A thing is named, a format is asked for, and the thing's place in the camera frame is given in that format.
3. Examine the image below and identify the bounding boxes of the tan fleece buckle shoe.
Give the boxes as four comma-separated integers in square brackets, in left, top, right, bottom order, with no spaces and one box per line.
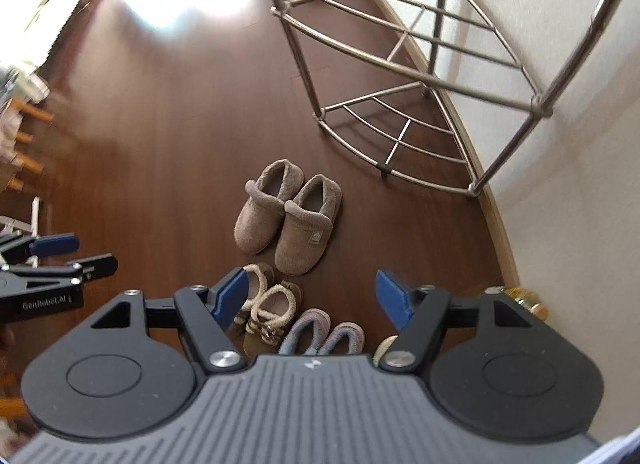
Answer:
[242,281,305,360]
[232,263,277,329]

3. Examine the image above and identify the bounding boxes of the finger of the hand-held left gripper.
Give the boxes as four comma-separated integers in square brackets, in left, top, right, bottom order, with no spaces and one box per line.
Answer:
[0,231,81,267]
[0,254,119,291]

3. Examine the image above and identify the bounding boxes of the metal corner rack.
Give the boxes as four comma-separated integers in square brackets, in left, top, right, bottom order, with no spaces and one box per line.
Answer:
[270,0,640,199]

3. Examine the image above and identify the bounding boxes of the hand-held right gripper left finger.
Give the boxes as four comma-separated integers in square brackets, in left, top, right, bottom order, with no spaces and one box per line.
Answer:
[89,267,250,375]

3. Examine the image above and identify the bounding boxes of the wooden chair with beige cover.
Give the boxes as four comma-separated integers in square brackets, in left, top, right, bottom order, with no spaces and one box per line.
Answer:
[0,64,56,195]

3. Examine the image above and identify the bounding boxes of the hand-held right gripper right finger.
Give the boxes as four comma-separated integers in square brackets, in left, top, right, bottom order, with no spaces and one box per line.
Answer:
[375,268,540,374]

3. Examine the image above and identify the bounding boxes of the white wire rack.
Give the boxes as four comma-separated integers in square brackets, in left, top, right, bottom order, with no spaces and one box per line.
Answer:
[0,196,41,239]

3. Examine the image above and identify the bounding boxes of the yellow cooking oil bottle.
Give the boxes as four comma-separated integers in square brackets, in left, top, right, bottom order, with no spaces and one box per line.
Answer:
[500,285,552,323]

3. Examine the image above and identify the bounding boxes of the cream covered sofa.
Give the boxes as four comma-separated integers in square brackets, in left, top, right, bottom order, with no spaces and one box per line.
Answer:
[0,0,108,69]

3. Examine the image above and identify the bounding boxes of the taupe knit slipper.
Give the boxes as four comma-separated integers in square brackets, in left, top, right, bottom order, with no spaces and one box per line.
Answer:
[273,174,344,277]
[233,159,307,253]

